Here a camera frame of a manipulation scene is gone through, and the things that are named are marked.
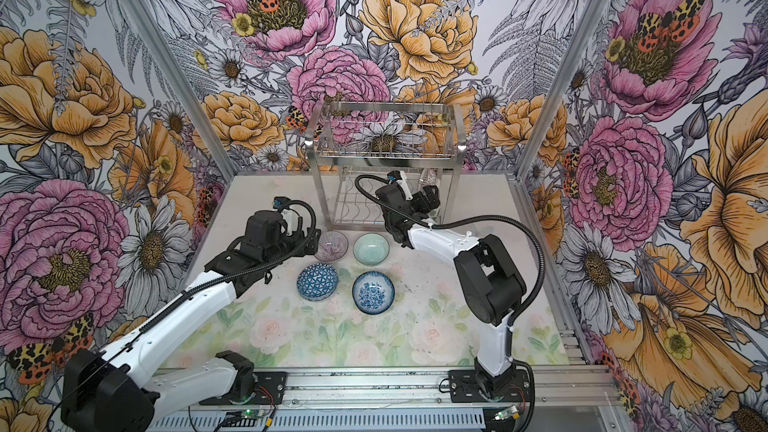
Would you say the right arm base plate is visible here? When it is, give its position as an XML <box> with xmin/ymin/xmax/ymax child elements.
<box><xmin>448</xmin><ymin>366</ymin><xmax>534</xmax><ymax>403</ymax></box>

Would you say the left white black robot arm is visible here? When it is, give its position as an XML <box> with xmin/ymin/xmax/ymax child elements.
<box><xmin>59</xmin><ymin>197</ymin><xmax>320</xmax><ymax>431</ymax></box>

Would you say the aluminium frame post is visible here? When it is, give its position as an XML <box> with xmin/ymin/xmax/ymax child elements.
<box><xmin>119</xmin><ymin>0</ymin><xmax>237</xmax><ymax>183</ymax></box>
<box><xmin>515</xmin><ymin>0</ymin><xmax>611</xmax><ymax>180</ymax></box>

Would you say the white bowl maroon pattern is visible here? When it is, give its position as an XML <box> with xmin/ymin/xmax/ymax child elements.
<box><xmin>418</xmin><ymin>168</ymin><xmax>442</xmax><ymax>190</ymax></box>

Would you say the left aluminium frame post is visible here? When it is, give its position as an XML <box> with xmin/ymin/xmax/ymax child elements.
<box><xmin>119</xmin><ymin>0</ymin><xmax>237</xmax><ymax>183</ymax></box>

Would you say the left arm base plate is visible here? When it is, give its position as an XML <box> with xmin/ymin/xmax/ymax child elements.
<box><xmin>200</xmin><ymin>371</ymin><xmax>288</xmax><ymax>406</ymax></box>

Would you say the steel two-tier dish rack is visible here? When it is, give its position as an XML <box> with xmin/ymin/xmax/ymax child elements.
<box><xmin>301</xmin><ymin>100</ymin><xmax>472</xmax><ymax>232</ymax></box>

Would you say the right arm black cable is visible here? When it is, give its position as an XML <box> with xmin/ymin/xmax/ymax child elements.
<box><xmin>353</xmin><ymin>173</ymin><xmax>547</xmax><ymax>432</ymax></box>

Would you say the right aluminium frame post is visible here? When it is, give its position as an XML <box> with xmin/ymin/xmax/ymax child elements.
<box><xmin>515</xmin><ymin>0</ymin><xmax>611</xmax><ymax>180</ymax></box>

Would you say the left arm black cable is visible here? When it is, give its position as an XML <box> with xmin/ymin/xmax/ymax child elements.
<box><xmin>44</xmin><ymin>199</ymin><xmax>319</xmax><ymax>421</ymax></box>

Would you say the aluminium front rail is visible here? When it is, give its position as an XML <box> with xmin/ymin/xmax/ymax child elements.
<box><xmin>139</xmin><ymin>359</ymin><xmax>620</xmax><ymax>418</ymax></box>

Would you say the white vented cable duct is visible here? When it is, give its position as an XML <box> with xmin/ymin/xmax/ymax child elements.
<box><xmin>149</xmin><ymin>408</ymin><xmax>486</xmax><ymax>432</ymax></box>

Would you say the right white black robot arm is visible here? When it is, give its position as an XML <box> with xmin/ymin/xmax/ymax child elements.
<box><xmin>364</xmin><ymin>173</ymin><xmax>542</xmax><ymax>400</ymax></box>

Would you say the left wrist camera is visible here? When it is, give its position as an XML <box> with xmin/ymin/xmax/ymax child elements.
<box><xmin>272</xmin><ymin>196</ymin><xmax>291</xmax><ymax>212</ymax></box>

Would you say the blue floral pattern bowl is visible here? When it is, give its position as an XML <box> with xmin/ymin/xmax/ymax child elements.
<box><xmin>352</xmin><ymin>271</ymin><xmax>395</xmax><ymax>315</ymax></box>

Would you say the blue geometric pattern bowl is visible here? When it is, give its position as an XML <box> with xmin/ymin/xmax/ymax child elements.
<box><xmin>296</xmin><ymin>263</ymin><xmax>339</xmax><ymax>301</ymax></box>

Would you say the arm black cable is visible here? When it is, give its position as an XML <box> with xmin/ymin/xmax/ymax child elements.
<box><xmin>353</xmin><ymin>173</ymin><xmax>547</xmax><ymax>432</ymax></box>
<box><xmin>44</xmin><ymin>199</ymin><xmax>319</xmax><ymax>421</ymax></box>

